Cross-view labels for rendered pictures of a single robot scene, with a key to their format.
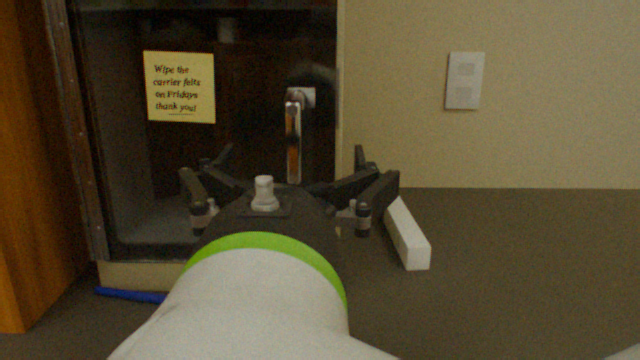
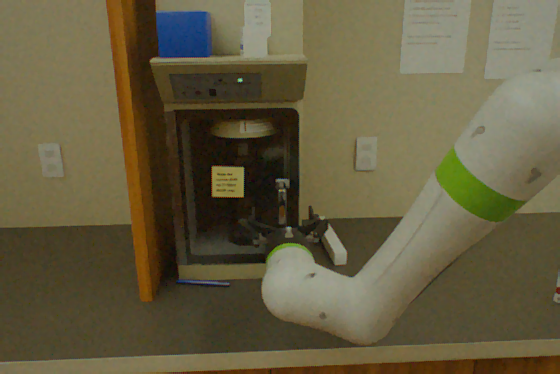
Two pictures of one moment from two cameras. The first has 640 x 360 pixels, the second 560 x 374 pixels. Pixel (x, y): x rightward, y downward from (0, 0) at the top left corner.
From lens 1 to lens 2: 0.66 m
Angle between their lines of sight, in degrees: 4
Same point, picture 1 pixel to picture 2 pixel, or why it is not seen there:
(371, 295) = not seen: hidden behind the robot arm
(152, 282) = (206, 275)
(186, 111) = (230, 192)
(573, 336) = not seen: hidden behind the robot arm
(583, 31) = (433, 124)
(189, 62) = (233, 171)
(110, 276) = (184, 273)
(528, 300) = not seen: hidden behind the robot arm
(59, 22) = (174, 155)
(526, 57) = (401, 139)
